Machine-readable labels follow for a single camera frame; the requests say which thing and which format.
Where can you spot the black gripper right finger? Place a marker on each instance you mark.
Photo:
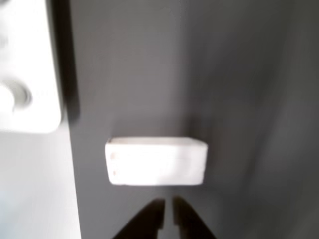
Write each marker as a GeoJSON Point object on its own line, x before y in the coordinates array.
{"type": "Point", "coordinates": [187, 221]}

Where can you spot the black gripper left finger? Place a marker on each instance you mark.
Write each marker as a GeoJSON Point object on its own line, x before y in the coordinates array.
{"type": "Point", "coordinates": [149, 221]}

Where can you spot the white rectangular block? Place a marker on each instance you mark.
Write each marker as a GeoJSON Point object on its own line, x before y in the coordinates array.
{"type": "Point", "coordinates": [155, 161]}

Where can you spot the white plastic device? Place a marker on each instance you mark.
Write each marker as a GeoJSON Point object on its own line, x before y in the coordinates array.
{"type": "Point", "coordinates": [27, 62]}

